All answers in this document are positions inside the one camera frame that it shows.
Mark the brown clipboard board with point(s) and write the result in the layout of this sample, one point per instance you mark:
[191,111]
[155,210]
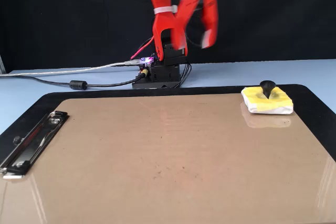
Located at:
[168,182]

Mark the metal clipboard clip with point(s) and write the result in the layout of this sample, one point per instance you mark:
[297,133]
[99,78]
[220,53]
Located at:
[34,142]

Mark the controller circuit board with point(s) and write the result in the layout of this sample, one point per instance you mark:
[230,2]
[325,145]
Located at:
[146,61]

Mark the black backdrop cloth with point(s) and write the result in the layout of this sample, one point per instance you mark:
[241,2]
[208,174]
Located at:
[65,16]

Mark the yellow white sponge black knob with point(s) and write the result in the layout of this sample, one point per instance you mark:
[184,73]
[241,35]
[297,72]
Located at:
[267,102]

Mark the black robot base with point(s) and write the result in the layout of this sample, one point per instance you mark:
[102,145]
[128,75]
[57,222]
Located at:
[165,77]

